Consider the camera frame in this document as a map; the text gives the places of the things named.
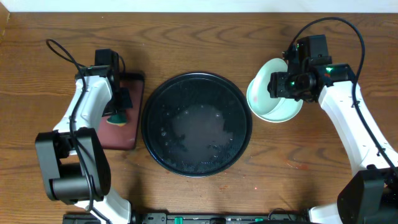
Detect green sponge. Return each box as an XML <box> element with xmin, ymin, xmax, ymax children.
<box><xmin>106</xmin><ymin>111</ymin><xmax>127</xmax><ymax>126</ymax></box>

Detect light blue plate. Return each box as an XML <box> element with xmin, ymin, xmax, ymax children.
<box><xmin>246</xmin><ymin>80</ymin><xmax>303</xmax><ymax>123</ymax></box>

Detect pale green plate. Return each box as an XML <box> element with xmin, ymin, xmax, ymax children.
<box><xmin>248</xmin><ymin>58</ymin><xmax>287</xmax><ymax>116</ymax></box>

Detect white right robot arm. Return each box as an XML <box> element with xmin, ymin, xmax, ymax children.
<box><xmin>265</xmin><ymin>58</ymin><xmax>397</xmax><ymax>223</ymax></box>

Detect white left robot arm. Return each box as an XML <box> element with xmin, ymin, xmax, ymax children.
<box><xmin>35</xmin><ymin>65</ymin><xmax>132</xmax><ymax>223</ymax></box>

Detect dark red rectangular tray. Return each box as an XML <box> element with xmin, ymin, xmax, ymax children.
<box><xmin>97</xmin><ymin>72</ymin><xmax>145</xmax><ymax>151</ymax></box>

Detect black round tray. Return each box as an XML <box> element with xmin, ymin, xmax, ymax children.
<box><xmin>141</xmin><ymin>72</ymin><xmax>252</xmax><ymax>177</ymax></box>

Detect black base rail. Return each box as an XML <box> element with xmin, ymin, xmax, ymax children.
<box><xmin>62</xmin><ymin>212</ymin><xmax>310</xmax><ymax>224</ymax></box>

